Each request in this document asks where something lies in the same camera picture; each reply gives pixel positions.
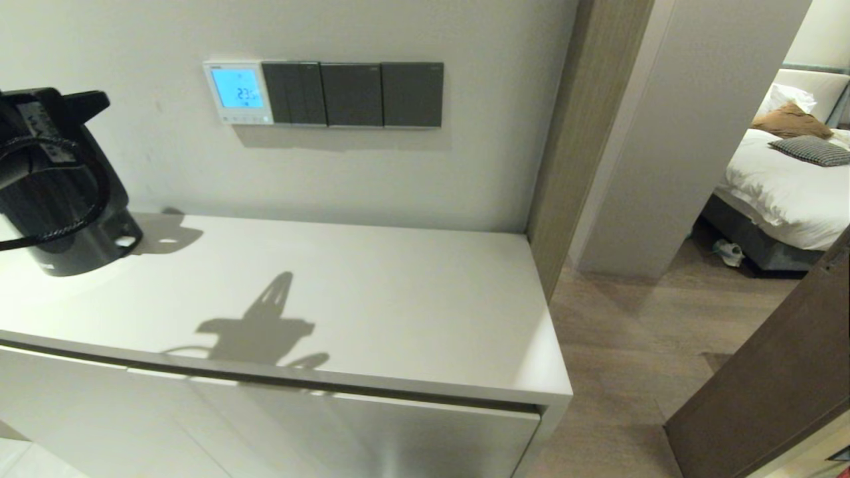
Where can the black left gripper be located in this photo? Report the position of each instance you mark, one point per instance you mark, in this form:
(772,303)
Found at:
(33,119)

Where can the white thermostat panel blue screen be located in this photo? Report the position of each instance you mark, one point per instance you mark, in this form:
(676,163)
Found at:
(238,89)

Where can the black electric kettle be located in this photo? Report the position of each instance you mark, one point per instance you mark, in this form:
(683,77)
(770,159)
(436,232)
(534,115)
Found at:
(80,252)

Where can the white cabinet door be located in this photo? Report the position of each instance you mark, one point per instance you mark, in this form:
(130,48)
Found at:
(398,438)
(80,425)

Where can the white sideboard cabinet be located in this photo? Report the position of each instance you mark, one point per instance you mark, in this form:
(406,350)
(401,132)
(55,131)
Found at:
(398,279)

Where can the white and teal sneaker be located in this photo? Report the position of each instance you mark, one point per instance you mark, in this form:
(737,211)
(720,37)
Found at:
(728,253)

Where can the bed with white duvet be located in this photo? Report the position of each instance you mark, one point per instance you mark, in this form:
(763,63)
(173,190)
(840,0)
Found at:
(783,192)

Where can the white pillow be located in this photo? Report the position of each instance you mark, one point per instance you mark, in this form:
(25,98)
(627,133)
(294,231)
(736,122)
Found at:
(790,97)

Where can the brown pillow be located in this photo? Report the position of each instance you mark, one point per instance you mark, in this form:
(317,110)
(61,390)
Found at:
(790,123)

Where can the checkered grey pillow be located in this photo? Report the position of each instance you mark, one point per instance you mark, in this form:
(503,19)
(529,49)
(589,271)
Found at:
(813,153)

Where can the beige padded headboard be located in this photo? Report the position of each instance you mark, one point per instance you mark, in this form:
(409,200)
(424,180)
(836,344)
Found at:
(827,86)

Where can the brown wooden room door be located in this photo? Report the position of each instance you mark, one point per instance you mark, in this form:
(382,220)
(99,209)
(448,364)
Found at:
(777,392)

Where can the dark grey triple rocker switch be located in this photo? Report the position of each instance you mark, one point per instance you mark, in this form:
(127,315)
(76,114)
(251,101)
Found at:
(295,93)

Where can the dark grey wall switch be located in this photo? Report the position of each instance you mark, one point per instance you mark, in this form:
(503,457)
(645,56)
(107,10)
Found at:
(412,95)
(352,95)

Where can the wooden door frame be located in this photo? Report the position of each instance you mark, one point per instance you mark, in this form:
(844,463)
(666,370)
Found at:
(584,133)

